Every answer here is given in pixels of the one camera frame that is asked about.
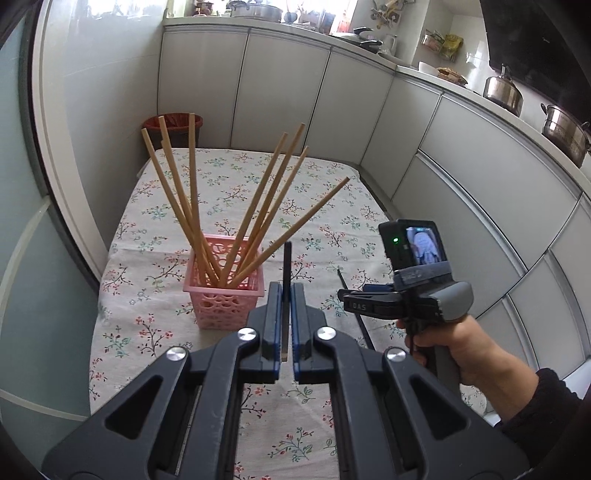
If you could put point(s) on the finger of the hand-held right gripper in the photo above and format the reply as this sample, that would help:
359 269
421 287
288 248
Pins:
378 290
369 308

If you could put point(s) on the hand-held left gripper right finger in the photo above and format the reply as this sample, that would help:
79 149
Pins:
296 323

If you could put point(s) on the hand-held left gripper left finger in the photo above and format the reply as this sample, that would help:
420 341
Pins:
277 323

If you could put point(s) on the black chopstick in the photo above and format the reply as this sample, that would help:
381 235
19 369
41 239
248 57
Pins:
287 267
341 277

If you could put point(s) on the pink plastic basket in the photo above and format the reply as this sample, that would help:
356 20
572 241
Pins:
221 309

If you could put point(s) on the person's right forearm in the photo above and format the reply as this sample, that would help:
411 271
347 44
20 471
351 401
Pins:
545 415

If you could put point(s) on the person's right hand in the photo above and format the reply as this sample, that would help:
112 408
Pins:
480 360

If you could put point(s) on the floral tablecloth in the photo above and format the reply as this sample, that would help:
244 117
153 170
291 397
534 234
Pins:
231 175

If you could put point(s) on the white kitchen cabinets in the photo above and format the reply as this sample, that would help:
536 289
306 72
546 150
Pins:
360 106

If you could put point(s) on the steel cooking pot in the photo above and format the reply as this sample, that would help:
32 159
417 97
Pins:
565 134

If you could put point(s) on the brown wicker trash bin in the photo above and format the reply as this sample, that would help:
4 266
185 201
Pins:
178 134

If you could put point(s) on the steel kettle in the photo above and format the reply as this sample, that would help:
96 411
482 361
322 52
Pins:
503 94

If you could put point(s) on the white kitchen countertop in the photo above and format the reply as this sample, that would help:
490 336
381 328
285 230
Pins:
415 71

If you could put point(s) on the small bread basket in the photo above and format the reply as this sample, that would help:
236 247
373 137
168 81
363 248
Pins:
451 76

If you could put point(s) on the white bowl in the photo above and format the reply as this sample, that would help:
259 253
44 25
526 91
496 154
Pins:
427 69

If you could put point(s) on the white pitcher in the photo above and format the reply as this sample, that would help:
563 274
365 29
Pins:
390 46

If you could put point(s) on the black frying pan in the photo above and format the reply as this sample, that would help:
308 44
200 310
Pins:
368 42

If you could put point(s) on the frosted glass sliding door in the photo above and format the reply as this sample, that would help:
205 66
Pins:
27 230

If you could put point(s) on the black range hood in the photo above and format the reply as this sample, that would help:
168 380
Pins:
535 41

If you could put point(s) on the lidded steel pot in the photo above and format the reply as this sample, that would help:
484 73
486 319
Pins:
256 11

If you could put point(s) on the brown jar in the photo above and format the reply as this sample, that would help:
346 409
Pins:
204 9

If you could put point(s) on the wall rack with packets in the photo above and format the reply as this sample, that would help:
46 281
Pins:
443 46

